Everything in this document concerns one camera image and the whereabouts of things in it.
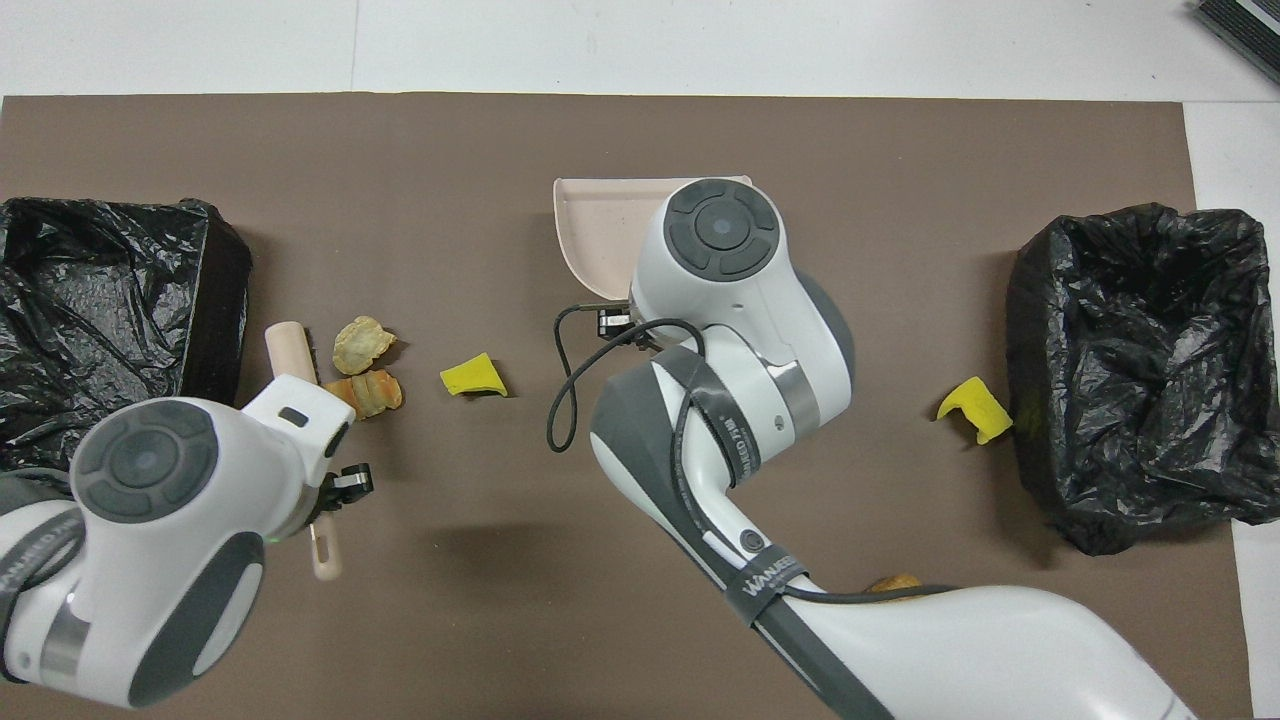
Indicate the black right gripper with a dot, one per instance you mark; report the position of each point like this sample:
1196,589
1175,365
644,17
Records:
615,322

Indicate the golden croissant toy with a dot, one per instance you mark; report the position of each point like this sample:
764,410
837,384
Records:
368,393

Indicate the beige plastic dustpan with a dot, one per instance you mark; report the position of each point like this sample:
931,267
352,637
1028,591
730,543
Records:
600,230

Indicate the pale flaky pastry piece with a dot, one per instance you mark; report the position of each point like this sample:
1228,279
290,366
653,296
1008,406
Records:
362,343

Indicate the beige hand brush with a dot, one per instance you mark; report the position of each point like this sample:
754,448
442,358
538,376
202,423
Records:
290,350

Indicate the notched yellow sponge piece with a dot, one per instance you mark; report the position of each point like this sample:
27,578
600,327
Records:
975,410

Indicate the round brown bread roll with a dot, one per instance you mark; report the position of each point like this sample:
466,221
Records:
893,583

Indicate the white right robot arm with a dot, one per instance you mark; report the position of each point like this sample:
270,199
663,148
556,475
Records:
720,330

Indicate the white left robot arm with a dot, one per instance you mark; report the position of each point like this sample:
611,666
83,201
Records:
150,560

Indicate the boxy black bag bin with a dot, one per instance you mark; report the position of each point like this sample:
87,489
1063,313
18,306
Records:
100,300

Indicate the crumpled black bag bin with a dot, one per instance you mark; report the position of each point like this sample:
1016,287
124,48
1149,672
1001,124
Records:
1140,380

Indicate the brown table mat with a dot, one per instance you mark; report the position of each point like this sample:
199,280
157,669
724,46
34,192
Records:
640,140

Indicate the black striped device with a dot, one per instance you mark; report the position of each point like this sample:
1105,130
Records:
1250,25

